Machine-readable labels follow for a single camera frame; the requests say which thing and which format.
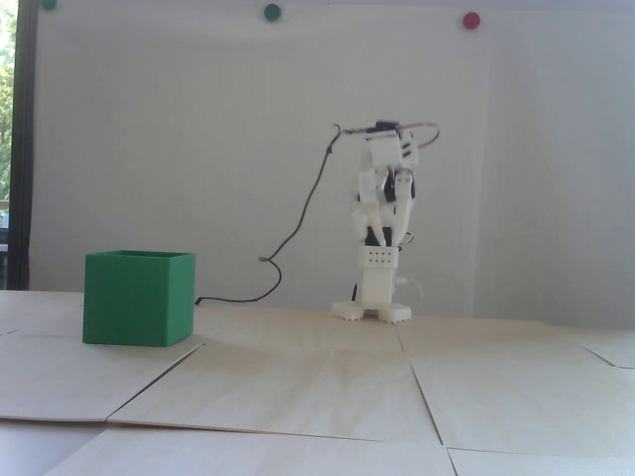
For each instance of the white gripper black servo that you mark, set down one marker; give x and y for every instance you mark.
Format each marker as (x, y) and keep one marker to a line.
(383, 194)

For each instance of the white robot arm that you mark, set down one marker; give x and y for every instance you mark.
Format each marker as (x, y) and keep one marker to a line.
(379, 287)

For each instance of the green box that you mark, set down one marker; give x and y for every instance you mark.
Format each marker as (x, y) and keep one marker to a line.
(129, 302)

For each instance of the red round magnet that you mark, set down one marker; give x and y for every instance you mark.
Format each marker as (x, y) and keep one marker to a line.
(471, 20)

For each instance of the green round magnet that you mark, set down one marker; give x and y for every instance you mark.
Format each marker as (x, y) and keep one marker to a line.
(48, 4)
(272, 12)

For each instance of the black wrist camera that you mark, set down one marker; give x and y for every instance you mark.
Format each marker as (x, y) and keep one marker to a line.
(387, 126)

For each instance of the dark window frame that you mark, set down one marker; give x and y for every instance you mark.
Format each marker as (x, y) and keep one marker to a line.
(22, 148)

